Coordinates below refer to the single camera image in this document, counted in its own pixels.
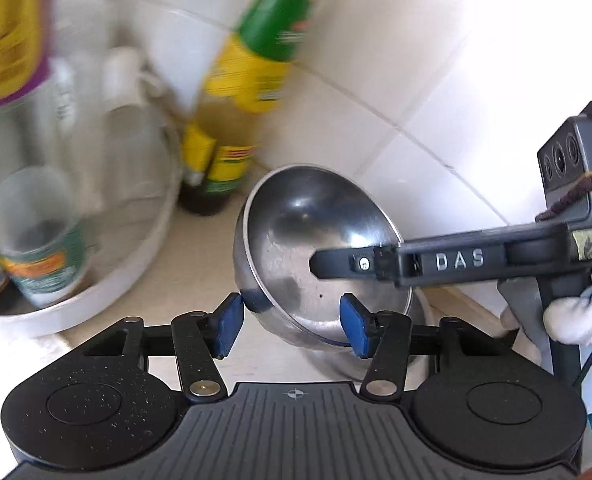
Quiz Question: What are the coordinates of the white two-tier round rack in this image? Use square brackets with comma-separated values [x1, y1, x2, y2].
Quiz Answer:
[0, 50, 184, 338]

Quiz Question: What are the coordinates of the white seasoning container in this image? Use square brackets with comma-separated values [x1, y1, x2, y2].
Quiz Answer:
[98, 45, 169, 206]

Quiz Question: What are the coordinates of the tall sauce bottle yellow-green label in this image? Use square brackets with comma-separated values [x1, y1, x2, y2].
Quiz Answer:
[178, 0, 339, 217]

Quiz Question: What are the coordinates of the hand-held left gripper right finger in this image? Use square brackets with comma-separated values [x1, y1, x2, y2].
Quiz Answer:
[340, 294, 519, 405]

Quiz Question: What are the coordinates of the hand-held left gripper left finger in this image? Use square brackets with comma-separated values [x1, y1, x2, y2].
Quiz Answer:
[78, 292, 245, 405]

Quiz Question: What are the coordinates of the stainless steel bowl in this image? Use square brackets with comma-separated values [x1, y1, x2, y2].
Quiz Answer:
[233, 164, 417, 348]
[296, 292, 434, 381]

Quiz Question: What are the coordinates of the person's right hand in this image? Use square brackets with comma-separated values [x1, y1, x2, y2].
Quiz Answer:
[497, 275, 592, 367]

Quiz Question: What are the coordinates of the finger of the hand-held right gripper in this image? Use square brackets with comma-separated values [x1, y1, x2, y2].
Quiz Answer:
[310, 244, 399, 281]

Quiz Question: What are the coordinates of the clear bottle purple neck label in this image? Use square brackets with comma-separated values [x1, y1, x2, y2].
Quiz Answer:
[0, 0, 99, 308]

